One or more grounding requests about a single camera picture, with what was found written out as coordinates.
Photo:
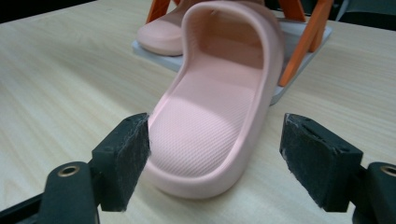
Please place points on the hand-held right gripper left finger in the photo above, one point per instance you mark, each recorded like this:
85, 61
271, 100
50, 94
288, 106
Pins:
124, 168

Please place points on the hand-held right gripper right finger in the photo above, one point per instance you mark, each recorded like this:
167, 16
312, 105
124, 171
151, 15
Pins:
320, 165

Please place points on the pink foam slipper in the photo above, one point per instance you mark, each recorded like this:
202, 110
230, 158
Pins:
202, 133
158, 37

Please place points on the orange and grey shoe rack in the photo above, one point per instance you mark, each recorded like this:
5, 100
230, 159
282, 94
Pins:
305, 43

